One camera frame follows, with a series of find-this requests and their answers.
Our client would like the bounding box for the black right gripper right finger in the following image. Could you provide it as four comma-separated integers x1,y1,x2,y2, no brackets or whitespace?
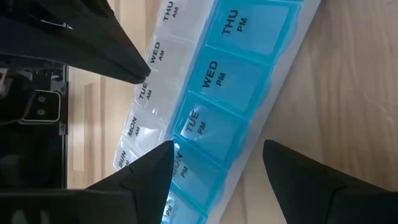
262,139,398,224

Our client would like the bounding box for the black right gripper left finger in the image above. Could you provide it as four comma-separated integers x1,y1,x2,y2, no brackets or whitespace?
0,139,175,224

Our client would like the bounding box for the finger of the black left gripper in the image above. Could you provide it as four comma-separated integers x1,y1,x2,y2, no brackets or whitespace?
0,0,152,85

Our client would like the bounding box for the blue white weekly pill organizer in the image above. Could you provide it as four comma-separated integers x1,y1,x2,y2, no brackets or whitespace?
112,0,323,224

